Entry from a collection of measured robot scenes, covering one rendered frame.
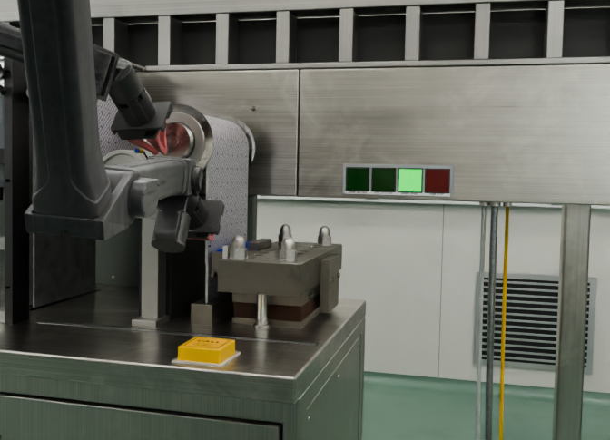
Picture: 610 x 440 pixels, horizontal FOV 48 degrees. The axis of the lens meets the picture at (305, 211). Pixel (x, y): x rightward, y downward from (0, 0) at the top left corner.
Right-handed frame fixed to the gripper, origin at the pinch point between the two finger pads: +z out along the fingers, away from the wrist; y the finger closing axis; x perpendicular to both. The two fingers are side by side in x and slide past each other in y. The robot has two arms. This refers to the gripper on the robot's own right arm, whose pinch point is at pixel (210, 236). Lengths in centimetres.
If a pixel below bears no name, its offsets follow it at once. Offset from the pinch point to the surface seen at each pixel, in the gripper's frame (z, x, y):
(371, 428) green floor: 218, 0, 7
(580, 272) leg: 45, 15, 75
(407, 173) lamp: 19.6, 26.2, 35.2
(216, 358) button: -17.4, -27.9, 12.9
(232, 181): 5.1, 15.0, 0.2
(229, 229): 8.5, 5.4, 0.3
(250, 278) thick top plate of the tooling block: -1.8, -8.8, 10.5
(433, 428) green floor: 226, 4, 35
